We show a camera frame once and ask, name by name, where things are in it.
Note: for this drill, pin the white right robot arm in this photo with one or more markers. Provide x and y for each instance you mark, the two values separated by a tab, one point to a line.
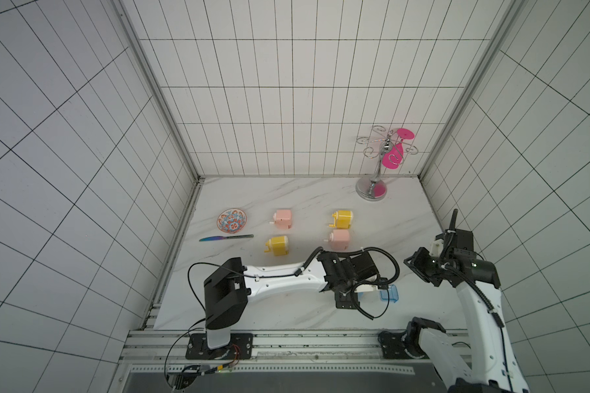
493	366

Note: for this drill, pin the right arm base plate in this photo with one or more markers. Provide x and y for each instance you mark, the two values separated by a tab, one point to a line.
394	347

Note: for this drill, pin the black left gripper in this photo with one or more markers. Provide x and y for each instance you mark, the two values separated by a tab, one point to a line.
347	300

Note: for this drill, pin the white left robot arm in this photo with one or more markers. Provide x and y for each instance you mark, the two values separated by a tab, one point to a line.
229	289

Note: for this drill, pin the blue pencil sharpener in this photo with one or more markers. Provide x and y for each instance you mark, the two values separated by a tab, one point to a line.
366	288

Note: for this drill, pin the yellow sharpener row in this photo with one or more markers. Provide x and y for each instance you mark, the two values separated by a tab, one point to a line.
278	246

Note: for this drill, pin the pink sharpener top row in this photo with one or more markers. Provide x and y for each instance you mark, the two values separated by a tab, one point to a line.
282	219

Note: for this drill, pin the patterned ceramic bowl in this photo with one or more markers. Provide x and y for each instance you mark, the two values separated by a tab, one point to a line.
231	221

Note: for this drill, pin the chrome glass rack stand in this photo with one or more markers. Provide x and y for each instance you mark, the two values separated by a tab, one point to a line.
371	186

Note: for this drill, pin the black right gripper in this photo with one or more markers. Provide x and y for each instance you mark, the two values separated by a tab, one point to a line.
424	263

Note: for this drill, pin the blue transparent tray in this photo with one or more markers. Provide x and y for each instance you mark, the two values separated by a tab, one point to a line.
390	294

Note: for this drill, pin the aluminium mounting rail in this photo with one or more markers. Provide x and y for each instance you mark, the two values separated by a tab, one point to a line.
172	350

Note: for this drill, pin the pink plastic wine glass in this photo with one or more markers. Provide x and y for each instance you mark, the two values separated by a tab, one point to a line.
397	148

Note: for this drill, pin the iridescent pen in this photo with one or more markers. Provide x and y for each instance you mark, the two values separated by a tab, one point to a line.
230	237

